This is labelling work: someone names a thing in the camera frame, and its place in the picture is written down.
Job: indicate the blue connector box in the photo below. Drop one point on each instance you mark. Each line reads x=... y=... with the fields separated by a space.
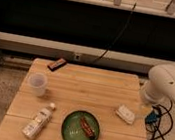
x=151 y=118

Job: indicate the wall power outlet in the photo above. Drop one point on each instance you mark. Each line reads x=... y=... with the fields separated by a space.
x=77 y=56

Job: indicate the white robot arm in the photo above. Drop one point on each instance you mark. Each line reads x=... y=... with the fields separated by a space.
x=160 y=84

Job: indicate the dark chocolate bar wrapper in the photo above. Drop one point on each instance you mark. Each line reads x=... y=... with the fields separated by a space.
x=57 y=64

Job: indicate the white plastic bottle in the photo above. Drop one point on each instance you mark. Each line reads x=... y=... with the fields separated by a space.
x=40 y=120

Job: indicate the brown snack bar in bowl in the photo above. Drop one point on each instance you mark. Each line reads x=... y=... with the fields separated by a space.
x=86 y=129

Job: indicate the green bowl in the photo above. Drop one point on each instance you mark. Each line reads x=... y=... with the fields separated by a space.
x=72 y=130

